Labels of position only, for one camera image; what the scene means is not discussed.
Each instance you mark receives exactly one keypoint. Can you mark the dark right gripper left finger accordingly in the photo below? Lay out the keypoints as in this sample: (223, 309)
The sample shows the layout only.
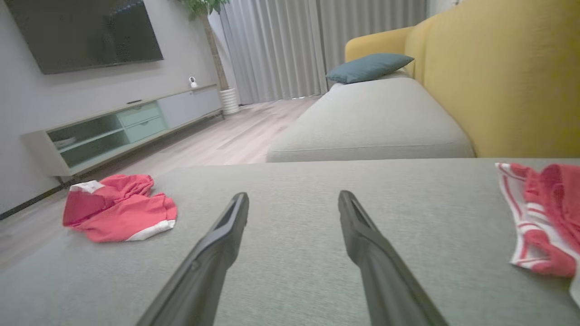
(199, 285)

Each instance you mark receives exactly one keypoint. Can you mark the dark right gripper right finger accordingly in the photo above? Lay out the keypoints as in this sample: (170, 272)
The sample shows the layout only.
(389, 290)

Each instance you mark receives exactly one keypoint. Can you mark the red mesh shorts white trim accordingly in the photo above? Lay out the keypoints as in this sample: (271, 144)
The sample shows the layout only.
(118, 213)

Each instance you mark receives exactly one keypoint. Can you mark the red Bulls 23 jersey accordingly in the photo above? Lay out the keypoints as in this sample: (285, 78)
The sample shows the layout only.
(553, 203)

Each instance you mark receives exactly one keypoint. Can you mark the large grey fabric sofa seat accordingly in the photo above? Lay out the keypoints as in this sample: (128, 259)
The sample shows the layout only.
(294, 190)

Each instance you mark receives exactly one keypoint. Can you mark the grey sofa seat cushion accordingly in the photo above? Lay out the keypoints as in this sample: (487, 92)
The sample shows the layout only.
(371, 117)

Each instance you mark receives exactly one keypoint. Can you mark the white mint TV cabinet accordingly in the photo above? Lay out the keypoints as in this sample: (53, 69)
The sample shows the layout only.
(181, 106)

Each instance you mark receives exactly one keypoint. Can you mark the white ribbed plant pot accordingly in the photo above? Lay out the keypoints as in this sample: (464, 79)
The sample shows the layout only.
(229, 102)

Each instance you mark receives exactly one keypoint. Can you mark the teal throw pillow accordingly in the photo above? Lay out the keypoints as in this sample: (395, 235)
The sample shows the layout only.
(367, 68)

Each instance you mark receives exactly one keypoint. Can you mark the green potted tree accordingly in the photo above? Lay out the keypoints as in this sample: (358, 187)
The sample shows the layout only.
(213, 45)

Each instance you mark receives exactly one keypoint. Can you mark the yellow sofa backrest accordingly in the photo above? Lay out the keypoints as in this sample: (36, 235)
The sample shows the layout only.
(498, 68)

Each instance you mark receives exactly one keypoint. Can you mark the grey pleated curtain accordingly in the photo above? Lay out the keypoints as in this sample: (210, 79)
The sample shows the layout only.
(281, 45)

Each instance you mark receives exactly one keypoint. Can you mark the small white security camera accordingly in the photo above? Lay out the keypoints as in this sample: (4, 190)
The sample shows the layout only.
(193, 82)

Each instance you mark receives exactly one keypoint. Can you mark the black wall television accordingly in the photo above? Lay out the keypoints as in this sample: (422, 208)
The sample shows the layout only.
(86, 31)

